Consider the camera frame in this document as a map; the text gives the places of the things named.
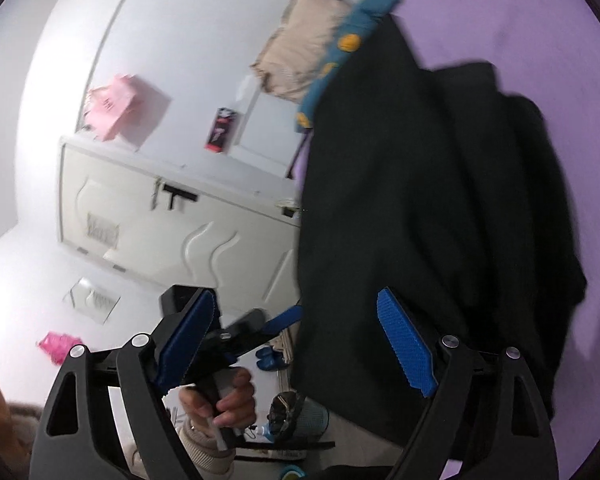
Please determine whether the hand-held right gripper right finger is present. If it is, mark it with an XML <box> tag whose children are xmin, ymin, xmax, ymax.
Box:
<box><xmin>376</xmin><ymin>287</ymin><xmax>560</xmax><ymax>480</ymax></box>

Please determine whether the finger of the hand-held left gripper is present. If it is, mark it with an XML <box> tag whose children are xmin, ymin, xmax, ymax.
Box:
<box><xmin>225</xmin><ymin>309</ymin><xmax>267</xmax><ymax>341</ymax></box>
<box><xmin>257</xmin><ymin>304</ymin><xmax>303</xmax><ymax>338</ymax></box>

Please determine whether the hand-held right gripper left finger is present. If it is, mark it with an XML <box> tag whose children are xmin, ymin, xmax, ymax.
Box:
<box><xmin>29</xmin><ymin>287</ymin><xmax>218</xmax><ymax>480</ymax></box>

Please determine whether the black jacket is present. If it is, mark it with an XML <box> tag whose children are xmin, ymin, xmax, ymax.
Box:
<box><xmin>287</xmin><ymin>12</ymin><xmax>588</xmax><ymax>448</ymax></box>

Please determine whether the person's left forearm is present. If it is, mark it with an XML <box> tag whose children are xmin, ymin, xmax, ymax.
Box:
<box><xmin>130</xmin><ymin>417</ymin><xmax>236</xmax><ymax>480</ymax></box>

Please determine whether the person's left hand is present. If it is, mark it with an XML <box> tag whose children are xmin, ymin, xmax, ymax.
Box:
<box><xmin>179</xmin><ymin>367</ymin><xmax>258</xmax><ymax>441</ymax></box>

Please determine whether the teal waste bin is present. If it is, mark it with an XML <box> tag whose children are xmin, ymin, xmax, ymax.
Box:
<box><xmin>292</xmin><ymin>400</ymin><xmax>331</xmax><ymax>443</ymax></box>

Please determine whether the pink plastic bag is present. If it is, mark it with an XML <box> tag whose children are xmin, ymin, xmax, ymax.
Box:
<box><xmin>36</xmin><ymin>331</ymin><xmax>83</xmax><ymax>366</ymax></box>

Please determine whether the white cabinet door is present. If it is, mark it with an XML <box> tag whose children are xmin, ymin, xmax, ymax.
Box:
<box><xmin>57</xmin><ymin>135</ymin><xmax>303</xmax><ymax>316</ymax></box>

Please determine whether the person's fur collar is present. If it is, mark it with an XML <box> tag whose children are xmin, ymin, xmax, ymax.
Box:
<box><xmin>2</xmin><ymin>401</ymin><xmax>45</xmax><ymax>466</ymax></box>

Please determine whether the white bed headboard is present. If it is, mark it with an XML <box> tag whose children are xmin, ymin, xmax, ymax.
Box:
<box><xmin>232</xmin><ymin>75</ymin><xmax>306</xmax><ymax>178</ymax></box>

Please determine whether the red and black box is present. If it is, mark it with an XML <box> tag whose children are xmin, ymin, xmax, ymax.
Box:
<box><xmin>204</xmin><ymin>106</ymin><xmax>242</xmax><ymax>155</ymax></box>

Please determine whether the beige pillow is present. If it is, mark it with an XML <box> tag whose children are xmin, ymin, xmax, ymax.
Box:
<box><xmin>250</xmin><ymin>0</ymin><xmax>353</xmax><ymax>106</ymax></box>

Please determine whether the blue pillow with orange dots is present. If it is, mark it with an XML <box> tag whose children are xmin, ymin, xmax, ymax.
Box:
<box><xmin>295</xmin><ymin>0</ymin><xmax>408</xmax><ymax>133</ymax></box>

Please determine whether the purple bed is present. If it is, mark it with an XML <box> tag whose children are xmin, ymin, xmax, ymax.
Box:
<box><xmin>285</xmin><ymin>0</ymin><xmax>600</xmax><ymax>480</ymax></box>

